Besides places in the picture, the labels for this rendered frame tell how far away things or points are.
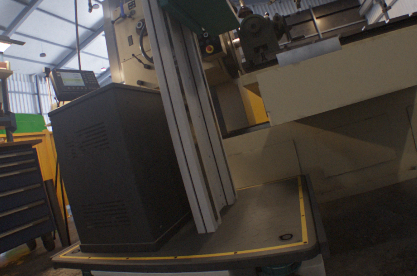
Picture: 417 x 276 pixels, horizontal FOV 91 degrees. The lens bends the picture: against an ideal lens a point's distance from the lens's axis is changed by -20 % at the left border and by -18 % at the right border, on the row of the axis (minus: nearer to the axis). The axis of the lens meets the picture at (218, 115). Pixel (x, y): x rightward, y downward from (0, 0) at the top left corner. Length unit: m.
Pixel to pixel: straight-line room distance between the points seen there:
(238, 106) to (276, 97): 1.84
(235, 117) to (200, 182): 1.60
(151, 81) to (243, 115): 0.91
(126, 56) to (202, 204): 1.54
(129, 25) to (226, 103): 1.11
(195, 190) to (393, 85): 0.60
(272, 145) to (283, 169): 0.18
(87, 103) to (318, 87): 0.67
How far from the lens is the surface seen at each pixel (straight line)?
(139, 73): 1.98
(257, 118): 4.05
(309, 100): 0.49
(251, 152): 1.68
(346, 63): 0.51
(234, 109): 2.32
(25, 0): 12.68
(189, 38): 1.08
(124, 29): 2.17
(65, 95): 1.72
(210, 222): 0.80
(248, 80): 1.49
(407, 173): 1.83
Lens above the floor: 0.61
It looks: 4 degrees up
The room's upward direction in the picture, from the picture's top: 15 degrees counter-clockwise
